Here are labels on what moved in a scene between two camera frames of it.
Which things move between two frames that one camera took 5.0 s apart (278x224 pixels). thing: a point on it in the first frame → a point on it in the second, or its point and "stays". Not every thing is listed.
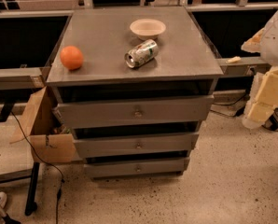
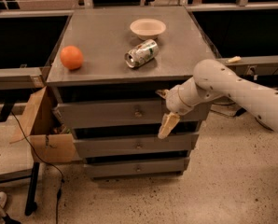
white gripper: x=275 y=44 → x=173 y=102
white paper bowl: x=147 y=29 stays
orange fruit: x=71 y=57 stays
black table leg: x=31 y=204 stays
